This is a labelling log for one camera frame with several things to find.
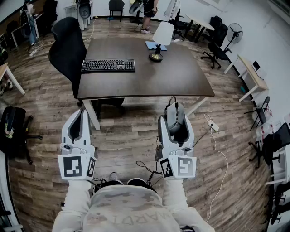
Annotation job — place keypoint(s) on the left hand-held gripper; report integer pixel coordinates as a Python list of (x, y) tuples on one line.
[(72, 167)]

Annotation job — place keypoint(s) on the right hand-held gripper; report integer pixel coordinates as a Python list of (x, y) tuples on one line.
[(183, 166)]

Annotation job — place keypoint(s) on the grey mouse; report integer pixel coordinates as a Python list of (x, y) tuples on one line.
[(174, 113)]

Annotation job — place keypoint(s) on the black keyboard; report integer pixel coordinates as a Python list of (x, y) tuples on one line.
[(106, 65)]

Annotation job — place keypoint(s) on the person's left forearm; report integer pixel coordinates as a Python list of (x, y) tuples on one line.
[(72, 204)]

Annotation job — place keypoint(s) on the person's right forearm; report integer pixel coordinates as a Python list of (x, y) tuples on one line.
[(179, 204)]

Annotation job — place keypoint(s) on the white table leg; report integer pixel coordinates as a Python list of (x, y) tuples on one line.
[(197, 106), (93, 115)]

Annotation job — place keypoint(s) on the white power strip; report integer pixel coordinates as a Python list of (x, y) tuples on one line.
[(214, 126)]

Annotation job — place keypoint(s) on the person's left leg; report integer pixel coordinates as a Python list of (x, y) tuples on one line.
[(113, 176)]

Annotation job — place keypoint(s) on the person's leg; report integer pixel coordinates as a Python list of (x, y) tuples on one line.
[(113, 176), (136, 181)]

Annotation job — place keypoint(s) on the person's right leg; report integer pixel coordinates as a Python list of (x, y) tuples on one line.
[(136, 181)]

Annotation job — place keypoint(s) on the black bag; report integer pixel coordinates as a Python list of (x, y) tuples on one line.
[(12, 129)]

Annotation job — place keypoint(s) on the small teal object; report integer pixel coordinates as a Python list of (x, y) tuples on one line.
[(242, 89)]

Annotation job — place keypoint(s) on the black folding chair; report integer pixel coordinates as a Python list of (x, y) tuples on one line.
[(261, 113)]

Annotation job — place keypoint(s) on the black mesh office chair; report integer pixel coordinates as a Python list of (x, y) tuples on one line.
[(65, 45)]

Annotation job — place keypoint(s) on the person's torso in beige sweatshirt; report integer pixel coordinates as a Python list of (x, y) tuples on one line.
[(127, 210)]

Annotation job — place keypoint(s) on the white red plastic bags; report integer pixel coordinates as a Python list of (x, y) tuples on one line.
[(267, 128)]

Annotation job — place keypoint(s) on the blue notebook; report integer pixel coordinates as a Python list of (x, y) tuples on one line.
[(149, 45)]

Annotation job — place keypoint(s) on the light wooden desk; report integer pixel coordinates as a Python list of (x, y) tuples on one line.
[(251, 72)]

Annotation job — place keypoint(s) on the table lamp with white shade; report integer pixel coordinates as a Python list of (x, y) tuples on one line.
[(163, 34)]

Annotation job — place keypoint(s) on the white device with dark screen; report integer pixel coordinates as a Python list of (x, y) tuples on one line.
[(256, 65)]

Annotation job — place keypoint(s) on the white shelf unit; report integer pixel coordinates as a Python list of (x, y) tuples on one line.
[(279, 167)]

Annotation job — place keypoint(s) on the round white table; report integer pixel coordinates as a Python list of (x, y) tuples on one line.
[(200, 22)]

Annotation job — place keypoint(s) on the black standing fan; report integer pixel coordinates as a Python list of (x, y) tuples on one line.
[(235, 32)]

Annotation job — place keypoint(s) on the black plain chair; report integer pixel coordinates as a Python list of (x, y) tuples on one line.
[(116, 9)]

